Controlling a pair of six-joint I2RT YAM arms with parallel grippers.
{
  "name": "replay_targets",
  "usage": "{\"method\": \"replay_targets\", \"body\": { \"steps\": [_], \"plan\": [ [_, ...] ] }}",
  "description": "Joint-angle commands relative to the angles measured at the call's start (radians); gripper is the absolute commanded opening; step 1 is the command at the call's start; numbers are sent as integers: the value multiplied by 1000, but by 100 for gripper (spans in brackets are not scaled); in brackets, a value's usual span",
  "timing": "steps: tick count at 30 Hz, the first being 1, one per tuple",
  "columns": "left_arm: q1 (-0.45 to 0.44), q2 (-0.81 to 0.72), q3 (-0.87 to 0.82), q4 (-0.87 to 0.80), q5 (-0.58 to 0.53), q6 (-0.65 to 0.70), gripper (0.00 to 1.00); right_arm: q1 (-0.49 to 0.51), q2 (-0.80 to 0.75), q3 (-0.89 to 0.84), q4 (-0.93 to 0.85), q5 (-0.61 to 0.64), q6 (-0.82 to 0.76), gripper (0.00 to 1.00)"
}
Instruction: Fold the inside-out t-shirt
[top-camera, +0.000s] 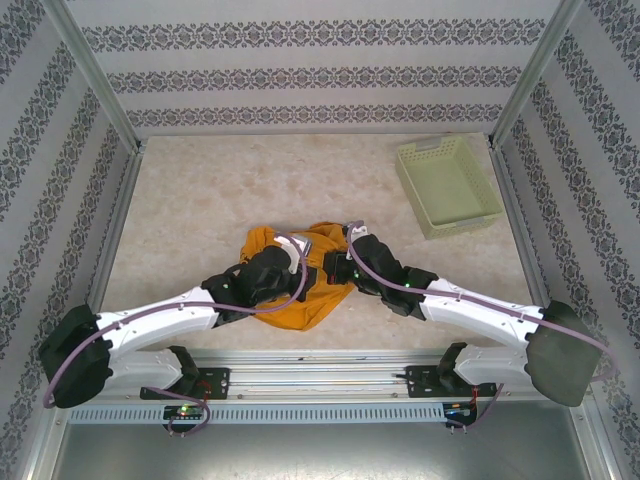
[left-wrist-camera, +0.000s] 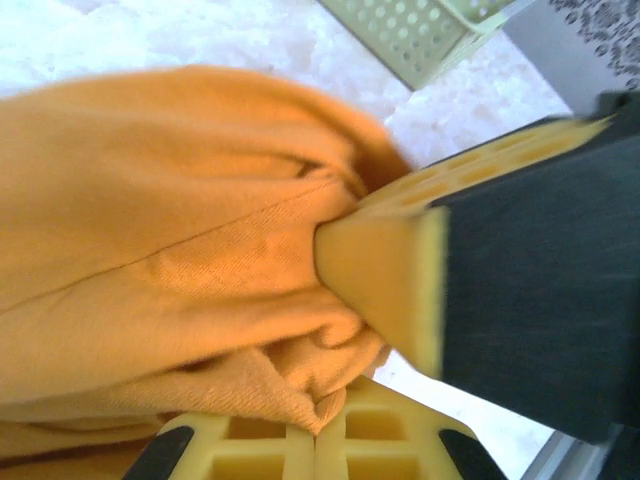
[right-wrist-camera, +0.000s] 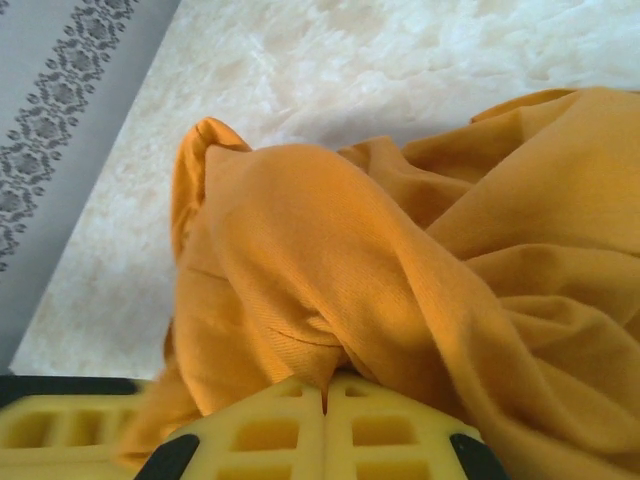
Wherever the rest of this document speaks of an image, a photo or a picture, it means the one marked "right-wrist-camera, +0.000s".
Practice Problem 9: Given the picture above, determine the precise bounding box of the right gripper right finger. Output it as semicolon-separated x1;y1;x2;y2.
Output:
324;374;511;480

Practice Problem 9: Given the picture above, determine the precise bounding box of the orange t-shirt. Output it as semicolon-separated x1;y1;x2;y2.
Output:
113;87;640;480

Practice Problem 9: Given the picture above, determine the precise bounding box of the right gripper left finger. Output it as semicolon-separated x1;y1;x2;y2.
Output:
134;375;326;480

